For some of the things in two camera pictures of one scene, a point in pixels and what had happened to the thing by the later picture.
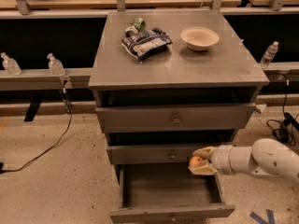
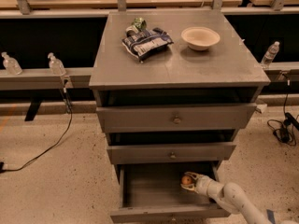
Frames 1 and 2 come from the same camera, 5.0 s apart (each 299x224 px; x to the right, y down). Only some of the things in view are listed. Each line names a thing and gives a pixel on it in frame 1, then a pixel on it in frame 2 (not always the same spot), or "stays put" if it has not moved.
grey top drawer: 174,118 stays put
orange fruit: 196,161 to 186,179
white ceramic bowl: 199,38 stays put
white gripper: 220,160 to 203,182
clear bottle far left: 11,66 stays put
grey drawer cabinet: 166,83 stays put
